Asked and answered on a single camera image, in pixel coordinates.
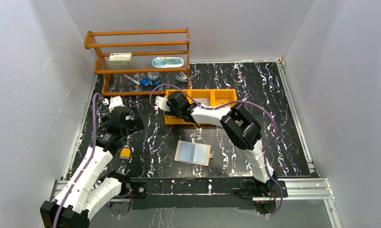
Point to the gold credit card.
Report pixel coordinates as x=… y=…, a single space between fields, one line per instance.
x=220 y=102

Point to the wooden shelf rack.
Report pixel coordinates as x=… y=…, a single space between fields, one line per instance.
x=144 y=45

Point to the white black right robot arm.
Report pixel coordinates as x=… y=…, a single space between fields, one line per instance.
x=242 y=128

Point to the beige card holder wallet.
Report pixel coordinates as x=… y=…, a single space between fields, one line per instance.
x=193 y=153

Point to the middle yellow bin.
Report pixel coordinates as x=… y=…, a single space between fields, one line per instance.
x=202 y=93

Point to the white red box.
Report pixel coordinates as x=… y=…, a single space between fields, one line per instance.
x=120 y=59

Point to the silver credit card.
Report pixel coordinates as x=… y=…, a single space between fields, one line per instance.
x=203 y=101

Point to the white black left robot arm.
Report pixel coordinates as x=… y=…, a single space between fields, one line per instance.
x=85 y=193

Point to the left yellow bin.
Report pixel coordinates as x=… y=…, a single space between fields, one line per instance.
x=174 y=120

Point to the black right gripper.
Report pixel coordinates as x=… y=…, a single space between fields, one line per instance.
x=171 y=112

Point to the yellow bin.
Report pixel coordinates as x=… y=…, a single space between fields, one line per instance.
x=174 y=120
x=202 y=93
x=225 y=94

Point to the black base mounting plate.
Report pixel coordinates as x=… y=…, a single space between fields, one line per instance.
x=217 y=192

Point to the right yellow bin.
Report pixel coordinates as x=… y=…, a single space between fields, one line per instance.
x=225 y=94

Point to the white marker pen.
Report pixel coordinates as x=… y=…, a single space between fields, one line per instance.
x=132 y=80

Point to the small yellow block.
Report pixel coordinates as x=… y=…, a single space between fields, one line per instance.
x=125 y=154

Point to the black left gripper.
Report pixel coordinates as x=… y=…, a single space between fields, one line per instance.
x=135 y=118

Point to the blue oval package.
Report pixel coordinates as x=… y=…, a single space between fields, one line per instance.
x=167 y=62

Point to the small blue cube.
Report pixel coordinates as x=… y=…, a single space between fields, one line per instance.
x=145 y=82

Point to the blue white jar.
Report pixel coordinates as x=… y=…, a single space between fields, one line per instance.
x=154 y=78

